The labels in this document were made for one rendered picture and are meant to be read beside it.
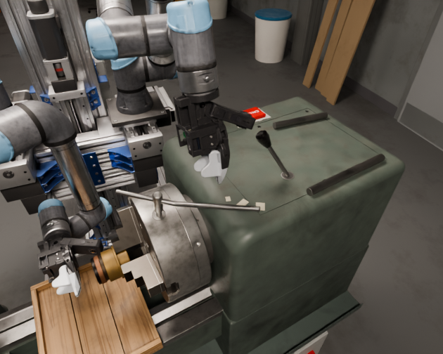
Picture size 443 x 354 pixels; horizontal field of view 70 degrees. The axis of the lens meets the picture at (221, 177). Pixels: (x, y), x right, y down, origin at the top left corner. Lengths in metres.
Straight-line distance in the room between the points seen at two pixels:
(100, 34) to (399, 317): 2.08
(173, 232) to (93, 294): 0.44
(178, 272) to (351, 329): 1.45
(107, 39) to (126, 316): 0.77
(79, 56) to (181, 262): 0.98
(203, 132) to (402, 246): 2.14
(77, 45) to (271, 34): 3.67
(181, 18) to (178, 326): 0.83
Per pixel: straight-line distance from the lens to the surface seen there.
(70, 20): 1.46
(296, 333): 1.43
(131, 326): 1.06
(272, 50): 4.95
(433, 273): 2.55
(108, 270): 0.90
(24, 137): 0.96
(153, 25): 0.68
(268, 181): 0.87
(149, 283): 0.86
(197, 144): 0.63
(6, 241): 2.76
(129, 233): 0.91
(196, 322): 1.06
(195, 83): 0.60
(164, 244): 0.80
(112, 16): 0.71
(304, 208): 0.82
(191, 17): 0.58
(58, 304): 1.17
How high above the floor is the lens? 1.83
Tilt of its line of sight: 41 degrees down
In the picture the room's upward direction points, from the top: straight up
